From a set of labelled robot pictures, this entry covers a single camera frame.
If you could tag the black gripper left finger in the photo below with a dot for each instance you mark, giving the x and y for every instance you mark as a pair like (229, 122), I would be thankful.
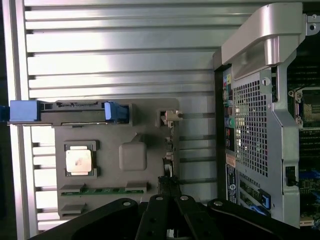
(152, 215)

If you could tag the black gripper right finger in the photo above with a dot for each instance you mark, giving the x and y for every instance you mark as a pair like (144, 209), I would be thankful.
(190, 212)

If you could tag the green RAM stick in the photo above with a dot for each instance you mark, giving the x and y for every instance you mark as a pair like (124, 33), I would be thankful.
(105, 191)

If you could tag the grey plastic parts rack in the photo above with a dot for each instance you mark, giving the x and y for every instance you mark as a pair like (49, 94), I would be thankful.
(112, 135)

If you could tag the silver square CPU chip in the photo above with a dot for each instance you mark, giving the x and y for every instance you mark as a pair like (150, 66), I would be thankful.
(78, 161)

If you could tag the open silver PC case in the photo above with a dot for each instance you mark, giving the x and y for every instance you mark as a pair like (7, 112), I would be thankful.
(260, 120)

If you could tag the hard disk with blue rails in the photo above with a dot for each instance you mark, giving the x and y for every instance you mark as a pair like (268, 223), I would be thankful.
(75, 115)

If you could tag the green Dell motherboard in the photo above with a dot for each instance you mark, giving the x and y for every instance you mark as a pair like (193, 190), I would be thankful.
(310, 172)

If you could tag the black RAM slot bank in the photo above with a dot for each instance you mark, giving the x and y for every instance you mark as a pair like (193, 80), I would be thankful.
(308, 146)
(303, 73)

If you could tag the metal CPU socket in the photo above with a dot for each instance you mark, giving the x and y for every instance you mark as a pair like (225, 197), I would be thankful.
(308, 107)

